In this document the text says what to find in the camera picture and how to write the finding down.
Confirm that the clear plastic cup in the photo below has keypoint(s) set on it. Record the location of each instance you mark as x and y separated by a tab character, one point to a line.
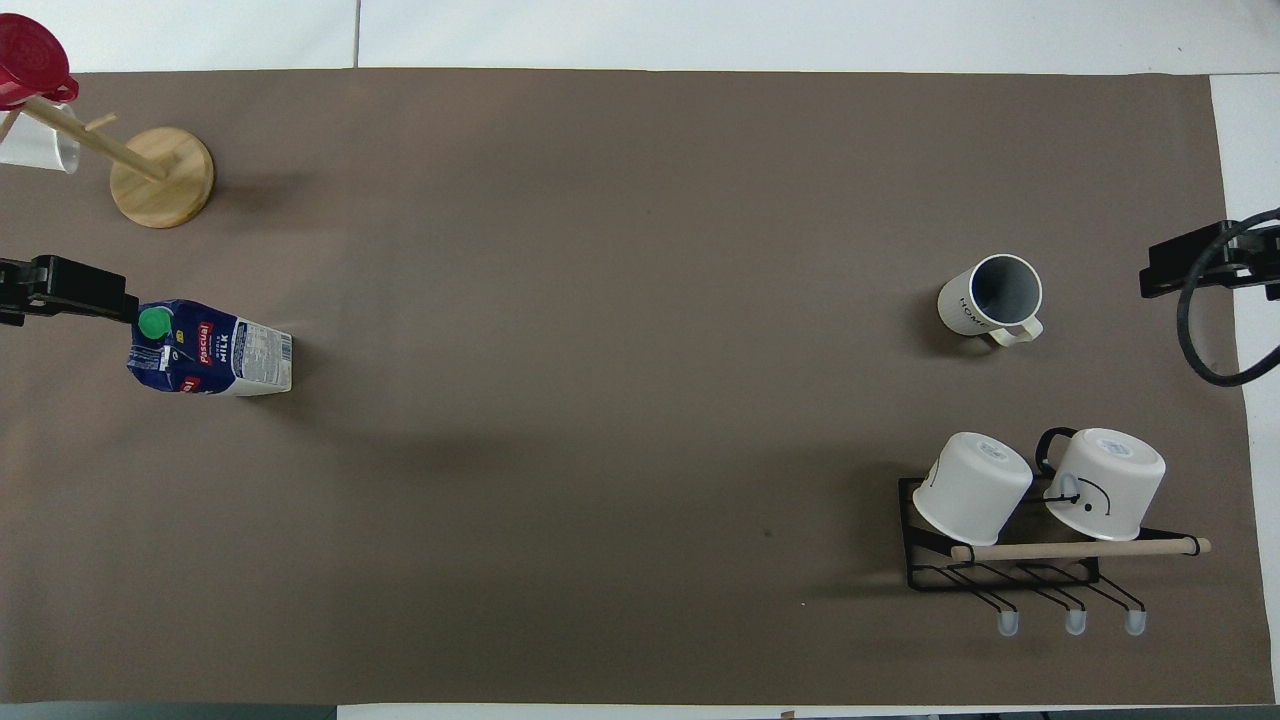
35	148

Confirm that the red cup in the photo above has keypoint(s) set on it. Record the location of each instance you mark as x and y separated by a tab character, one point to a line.
28	55

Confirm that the black stand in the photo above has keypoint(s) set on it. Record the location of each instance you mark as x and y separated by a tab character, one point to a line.
70	287
1195	262

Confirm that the plain white mug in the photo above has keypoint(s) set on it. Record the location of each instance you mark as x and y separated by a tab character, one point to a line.
970	489

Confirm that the blue milk carton green cap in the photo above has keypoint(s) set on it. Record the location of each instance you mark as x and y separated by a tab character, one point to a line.
215	351

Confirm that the white mug grey inside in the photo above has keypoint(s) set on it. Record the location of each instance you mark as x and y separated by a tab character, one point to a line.
985	296

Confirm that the wooden mug tree stand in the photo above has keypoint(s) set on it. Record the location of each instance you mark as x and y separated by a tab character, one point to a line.
163	178

